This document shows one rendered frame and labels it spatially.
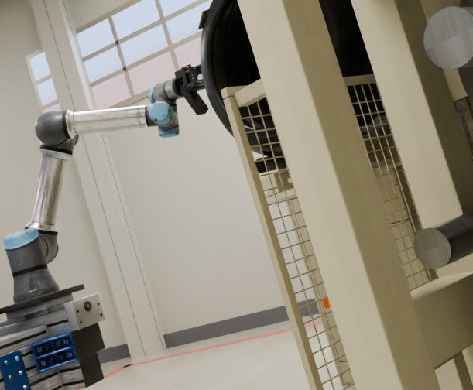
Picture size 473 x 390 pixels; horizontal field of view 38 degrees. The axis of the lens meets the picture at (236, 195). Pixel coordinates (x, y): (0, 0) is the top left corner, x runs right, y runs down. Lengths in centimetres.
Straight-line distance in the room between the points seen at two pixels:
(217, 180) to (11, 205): 227
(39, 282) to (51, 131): 50
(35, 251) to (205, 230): 344
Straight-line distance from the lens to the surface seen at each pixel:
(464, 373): 228
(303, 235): 293
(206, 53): 211
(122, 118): 232
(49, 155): 250
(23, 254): 235
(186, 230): 578
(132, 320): 606
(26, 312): 235
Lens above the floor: 70
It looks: 4 degrees up
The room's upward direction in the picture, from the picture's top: 17 degrees counter-clockwise
